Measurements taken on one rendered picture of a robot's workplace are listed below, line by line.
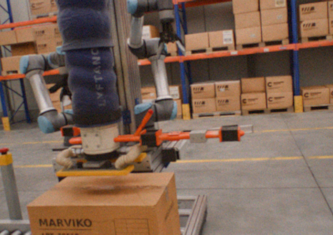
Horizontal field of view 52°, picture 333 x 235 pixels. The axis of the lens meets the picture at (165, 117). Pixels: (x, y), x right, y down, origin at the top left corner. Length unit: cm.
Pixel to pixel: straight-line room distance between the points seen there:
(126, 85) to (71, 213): 100
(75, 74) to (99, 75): 10
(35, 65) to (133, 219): 127
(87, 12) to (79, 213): 85
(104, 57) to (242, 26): 724
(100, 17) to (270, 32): 728
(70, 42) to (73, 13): 12
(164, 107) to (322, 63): 823
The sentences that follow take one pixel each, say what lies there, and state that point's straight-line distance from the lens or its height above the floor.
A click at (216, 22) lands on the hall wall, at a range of 997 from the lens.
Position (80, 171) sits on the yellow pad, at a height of 107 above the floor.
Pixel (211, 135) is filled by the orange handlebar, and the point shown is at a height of 118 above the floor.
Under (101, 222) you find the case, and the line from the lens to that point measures 155.
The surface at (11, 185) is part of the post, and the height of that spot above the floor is 79.
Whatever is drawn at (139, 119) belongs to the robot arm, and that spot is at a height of 118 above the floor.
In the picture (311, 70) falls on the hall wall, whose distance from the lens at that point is 1003.
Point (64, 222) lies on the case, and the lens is 162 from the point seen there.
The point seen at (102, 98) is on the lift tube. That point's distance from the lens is 151.
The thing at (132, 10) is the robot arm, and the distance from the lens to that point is 189.
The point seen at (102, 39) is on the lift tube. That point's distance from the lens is 152.
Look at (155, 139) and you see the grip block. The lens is 150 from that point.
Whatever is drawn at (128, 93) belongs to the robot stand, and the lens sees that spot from 227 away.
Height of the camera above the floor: 151
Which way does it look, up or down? 9 degrees down
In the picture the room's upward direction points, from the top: 6 degrees counter-clockwise
